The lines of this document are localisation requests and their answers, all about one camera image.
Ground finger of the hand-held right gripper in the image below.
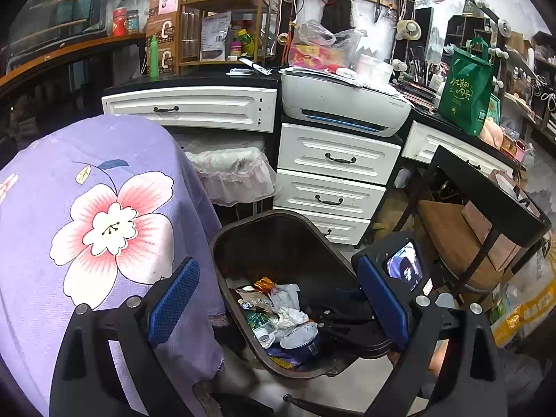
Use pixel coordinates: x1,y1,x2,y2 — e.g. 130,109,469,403
332,286,378,313
304,313,394,359

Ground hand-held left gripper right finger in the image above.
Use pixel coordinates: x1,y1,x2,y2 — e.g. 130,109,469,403
358,256,507,417

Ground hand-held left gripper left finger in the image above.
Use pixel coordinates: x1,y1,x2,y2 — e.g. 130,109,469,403
50,257,205,417

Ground dark brown trash bin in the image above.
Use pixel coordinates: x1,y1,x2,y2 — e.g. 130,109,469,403
209,209,394,378

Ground person's right forearm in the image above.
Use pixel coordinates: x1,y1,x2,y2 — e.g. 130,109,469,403
428,336,450,376

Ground brown seat cushion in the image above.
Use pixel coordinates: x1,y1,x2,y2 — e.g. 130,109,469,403
417,200,493,289

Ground cardboard box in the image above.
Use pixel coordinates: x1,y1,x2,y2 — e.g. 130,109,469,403
460,200,522,272

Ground black chair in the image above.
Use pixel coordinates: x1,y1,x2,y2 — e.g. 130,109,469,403
404,145,552,296

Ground white drawer under green bag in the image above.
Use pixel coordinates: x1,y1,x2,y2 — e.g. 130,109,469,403
402,121,513,179

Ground yellow white sack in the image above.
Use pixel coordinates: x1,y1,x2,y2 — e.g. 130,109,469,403
491,239,556,348

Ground lace covered stool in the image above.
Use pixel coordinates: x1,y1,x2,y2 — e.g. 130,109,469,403
185,147,276,207

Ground peach plush toy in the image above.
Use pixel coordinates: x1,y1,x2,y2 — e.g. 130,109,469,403
479,117,505,147

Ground purple floral tablecloth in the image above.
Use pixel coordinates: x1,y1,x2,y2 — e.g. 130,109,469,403
0,114,227,417

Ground white printer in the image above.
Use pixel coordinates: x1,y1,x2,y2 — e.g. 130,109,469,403
280,69,412,138

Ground green tote bag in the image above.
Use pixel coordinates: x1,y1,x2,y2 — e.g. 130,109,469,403
438,37,495,136

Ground wide white drawer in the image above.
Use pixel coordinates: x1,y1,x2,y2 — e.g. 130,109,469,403
102,86,278,133

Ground white plastic container stack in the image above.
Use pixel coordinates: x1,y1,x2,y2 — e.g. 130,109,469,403
356,53,394,85

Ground white drawer cabinet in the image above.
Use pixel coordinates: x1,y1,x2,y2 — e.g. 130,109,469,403
102,67,526,170

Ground clear bag red contents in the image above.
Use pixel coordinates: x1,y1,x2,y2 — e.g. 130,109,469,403
289,19,368,70

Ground vanity mirror with bulbs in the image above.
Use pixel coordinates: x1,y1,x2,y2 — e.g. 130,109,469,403
393,0,539,109

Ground brown box white mark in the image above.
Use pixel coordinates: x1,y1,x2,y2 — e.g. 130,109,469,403
157,46,180,74
145,13,179,48

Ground black hanging wig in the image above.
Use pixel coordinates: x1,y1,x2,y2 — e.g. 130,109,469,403
320,0,353,35

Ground yellow green bottle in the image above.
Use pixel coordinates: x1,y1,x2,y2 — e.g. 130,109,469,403
238,28,257,57

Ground wooden counter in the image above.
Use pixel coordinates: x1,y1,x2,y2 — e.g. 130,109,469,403
0,32,148,92

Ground white brown pouch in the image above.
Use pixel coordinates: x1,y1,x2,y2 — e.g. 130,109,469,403
201,11,232,62

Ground wooden shelf rack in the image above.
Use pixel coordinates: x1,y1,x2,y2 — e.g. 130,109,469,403
177,0,270,67

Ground red tin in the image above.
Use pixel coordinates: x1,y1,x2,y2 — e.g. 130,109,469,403
112,7,129,36

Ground brown picture box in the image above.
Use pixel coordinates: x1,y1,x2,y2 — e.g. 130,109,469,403
150,0,181,20

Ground glass terrarium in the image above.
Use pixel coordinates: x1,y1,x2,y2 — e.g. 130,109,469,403
9,0,109,59

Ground white drawer black handle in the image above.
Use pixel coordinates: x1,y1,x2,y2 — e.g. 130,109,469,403
273,169,386,220
304,208,372,246
278,122,401,185

